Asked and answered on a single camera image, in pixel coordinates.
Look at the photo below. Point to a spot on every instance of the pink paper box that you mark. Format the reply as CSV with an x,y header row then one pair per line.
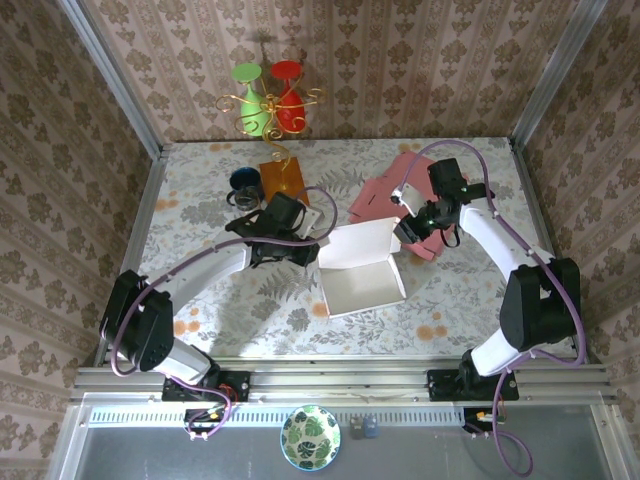
x,y
375,200

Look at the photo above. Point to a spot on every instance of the white paper box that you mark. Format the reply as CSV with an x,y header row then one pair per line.
x,y
360,290

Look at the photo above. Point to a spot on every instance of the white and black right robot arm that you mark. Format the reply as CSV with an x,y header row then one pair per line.
x,y
490,235

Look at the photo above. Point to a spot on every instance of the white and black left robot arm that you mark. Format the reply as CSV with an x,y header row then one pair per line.
x,y
210,265

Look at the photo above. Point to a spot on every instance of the clear stemmed glass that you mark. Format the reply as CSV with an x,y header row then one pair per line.
x,y
246,200

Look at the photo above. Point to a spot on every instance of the dark blue cup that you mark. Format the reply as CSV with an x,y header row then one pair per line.
x,y
245,177

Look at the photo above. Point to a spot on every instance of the red wine glass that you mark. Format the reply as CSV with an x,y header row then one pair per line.
x,y
290,112

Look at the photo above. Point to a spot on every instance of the green wine glass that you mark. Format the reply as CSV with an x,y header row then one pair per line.
x,y
252,112

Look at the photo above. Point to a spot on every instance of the black left power connector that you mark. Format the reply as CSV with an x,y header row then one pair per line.
x,y
200,417

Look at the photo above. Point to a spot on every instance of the black power connector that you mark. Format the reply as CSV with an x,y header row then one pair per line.
x,y
475,417
200,417

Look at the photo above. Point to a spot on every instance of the green leaf pattern bowl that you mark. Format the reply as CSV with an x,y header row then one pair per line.
x,y
310,437

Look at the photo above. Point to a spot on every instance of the small grey clip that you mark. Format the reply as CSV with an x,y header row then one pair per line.
x,y
356,427

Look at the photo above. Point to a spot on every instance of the small blue clip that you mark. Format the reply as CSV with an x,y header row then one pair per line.
x,y
370,427

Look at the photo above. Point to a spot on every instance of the black right power connector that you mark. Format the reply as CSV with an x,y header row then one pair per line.
x,y
475,417

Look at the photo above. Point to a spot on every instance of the aluminium table side rail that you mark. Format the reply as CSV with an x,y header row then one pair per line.
x,y
141,225
535,200

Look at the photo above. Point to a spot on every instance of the aluminium frame post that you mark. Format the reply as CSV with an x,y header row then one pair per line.
x,y
119,80
554,75

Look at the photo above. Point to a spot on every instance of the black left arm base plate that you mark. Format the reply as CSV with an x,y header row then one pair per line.
x,y
239,385

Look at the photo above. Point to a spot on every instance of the long aluminium mounting rail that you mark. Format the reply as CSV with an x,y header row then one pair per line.
x,y
340,382

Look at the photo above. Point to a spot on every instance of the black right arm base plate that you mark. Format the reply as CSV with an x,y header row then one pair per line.
x,y
440,385

